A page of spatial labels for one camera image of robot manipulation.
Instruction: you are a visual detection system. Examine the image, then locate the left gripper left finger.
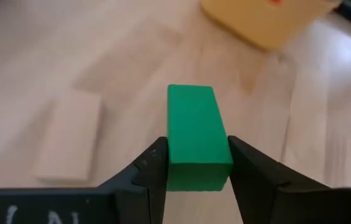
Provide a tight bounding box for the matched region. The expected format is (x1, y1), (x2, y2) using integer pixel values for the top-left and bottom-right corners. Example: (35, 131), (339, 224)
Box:
(97, 136), (169, 224)

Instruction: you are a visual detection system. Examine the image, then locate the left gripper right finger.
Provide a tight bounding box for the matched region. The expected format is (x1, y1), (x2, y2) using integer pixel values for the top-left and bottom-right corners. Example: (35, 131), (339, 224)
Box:
(227, 134), (332, 224)

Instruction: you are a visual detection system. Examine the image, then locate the long green block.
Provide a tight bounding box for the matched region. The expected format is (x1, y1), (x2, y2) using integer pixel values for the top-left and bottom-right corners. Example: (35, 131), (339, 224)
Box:
(166, 83), (234, 192)

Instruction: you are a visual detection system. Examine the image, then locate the natural wood block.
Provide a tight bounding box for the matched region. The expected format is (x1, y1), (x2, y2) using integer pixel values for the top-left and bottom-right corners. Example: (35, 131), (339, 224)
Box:
(32, 88), (103, 184)

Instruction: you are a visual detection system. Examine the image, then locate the yellow plastic bin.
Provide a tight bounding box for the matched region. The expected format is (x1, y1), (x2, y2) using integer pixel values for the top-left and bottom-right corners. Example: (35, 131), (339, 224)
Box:
(199, 0), (341, 52)

